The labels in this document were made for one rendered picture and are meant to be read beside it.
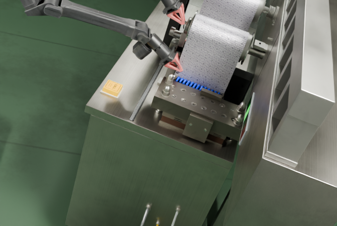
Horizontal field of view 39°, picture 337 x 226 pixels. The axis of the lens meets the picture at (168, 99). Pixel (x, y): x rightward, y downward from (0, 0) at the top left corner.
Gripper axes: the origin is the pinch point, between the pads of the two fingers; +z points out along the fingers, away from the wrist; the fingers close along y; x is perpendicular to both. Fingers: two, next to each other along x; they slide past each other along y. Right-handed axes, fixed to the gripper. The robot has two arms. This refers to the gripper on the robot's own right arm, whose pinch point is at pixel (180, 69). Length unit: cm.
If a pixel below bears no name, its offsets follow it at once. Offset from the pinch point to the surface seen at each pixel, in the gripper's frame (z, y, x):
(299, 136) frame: 9, 82, 59
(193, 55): -1.8, 0.2, 9.4
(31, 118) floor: -21, -47, -134
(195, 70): 4.1, 0.3, 5.4
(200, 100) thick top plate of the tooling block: 12.9, 11.3, 2.9
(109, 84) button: -16.7, 9.6, -25.8
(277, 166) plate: 13, 84, 49
